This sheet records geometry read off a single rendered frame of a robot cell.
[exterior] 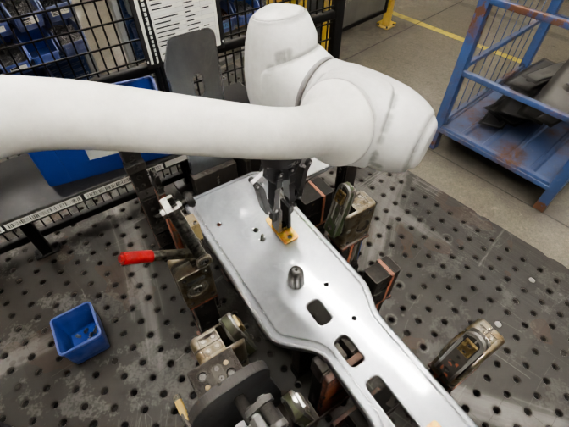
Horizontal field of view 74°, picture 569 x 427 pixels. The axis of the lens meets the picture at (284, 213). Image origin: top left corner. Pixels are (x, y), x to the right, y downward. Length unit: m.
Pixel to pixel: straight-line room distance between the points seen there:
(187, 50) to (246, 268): 0.44
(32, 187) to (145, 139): 0.71
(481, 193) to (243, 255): 1.97
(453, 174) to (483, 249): 1.33
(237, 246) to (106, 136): 0.50
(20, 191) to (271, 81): 0.71
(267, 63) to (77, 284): 0.92
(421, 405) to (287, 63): 0.56
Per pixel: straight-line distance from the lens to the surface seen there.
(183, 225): 0.65
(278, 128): 0.38
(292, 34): 0.52
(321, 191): 0.95
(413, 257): 1.22
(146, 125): 0.36
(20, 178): 1.10
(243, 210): 0.88
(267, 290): 0.76
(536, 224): 2.56
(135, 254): 0.68
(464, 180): 2.62
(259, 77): 0.55
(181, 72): 0.83
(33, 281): 1.33
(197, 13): 1.13
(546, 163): 2.71
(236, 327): 0.61
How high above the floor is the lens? 1.66
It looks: 50 degrees down
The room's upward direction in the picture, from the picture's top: straight up
